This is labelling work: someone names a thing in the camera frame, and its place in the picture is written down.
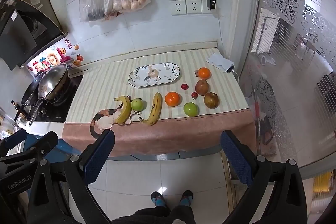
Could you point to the left white wall socket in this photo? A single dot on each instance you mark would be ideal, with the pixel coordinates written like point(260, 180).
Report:
point(178, 7)

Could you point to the red apple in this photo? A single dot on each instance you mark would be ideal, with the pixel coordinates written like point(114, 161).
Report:
point(202, 87)
point(211, 100)

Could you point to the cherry tomato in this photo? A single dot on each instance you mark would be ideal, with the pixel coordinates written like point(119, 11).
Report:
point(194, 95)
point(184, 86)

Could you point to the foot blue slipper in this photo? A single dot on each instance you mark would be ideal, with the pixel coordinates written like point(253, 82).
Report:
point(187, 198)
point(158, 199)

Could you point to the orange tangerine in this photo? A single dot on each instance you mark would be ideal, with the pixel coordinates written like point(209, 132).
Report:
point(172, 99)
point(204, 73)

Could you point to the white folded tissue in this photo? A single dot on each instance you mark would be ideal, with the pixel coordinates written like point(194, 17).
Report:
point(218, 61)

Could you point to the black range hood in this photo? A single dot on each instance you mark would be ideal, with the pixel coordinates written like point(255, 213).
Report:
point(25, 32)

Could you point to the left foot blue slipper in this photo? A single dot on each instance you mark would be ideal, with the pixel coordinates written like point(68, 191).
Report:
point(158, 199)

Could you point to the yellow banana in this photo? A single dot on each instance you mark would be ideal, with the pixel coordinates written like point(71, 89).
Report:
point(155, 111)
point(125, 111)

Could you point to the black plug charger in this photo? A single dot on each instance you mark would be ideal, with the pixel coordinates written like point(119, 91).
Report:
point(211, 4)

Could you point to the oval floral ceramic plate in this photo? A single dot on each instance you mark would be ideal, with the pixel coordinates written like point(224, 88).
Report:
point(153, 75)

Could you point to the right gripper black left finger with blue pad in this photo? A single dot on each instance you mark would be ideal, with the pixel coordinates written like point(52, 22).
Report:
point(47, 203)

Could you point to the steel wok pan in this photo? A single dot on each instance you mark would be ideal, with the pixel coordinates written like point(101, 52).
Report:
point(50, 86)

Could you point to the green apple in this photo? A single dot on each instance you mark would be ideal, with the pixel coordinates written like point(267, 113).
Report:
point(137, 104)
point(191, 109)

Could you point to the colourful wall stickers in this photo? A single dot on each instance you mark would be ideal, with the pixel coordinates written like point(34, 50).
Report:
point(62, 52)

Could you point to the black phone under tissue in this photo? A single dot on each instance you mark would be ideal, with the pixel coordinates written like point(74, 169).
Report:
point(230, 69)

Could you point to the right foot blue slipper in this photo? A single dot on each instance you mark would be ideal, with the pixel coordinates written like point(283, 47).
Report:
point(187, 198)

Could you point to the black gas stove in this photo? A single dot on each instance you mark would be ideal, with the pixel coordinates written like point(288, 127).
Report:
point(57, 109)

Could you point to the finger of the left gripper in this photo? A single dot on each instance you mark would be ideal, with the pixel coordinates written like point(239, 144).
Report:
point(11, 141)
point(39, 145)

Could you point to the striped tablecloth with cat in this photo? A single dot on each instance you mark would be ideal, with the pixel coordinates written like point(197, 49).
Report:
point(174, 131)

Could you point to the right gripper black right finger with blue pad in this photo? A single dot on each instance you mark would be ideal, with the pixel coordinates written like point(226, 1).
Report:
point(287, 202)

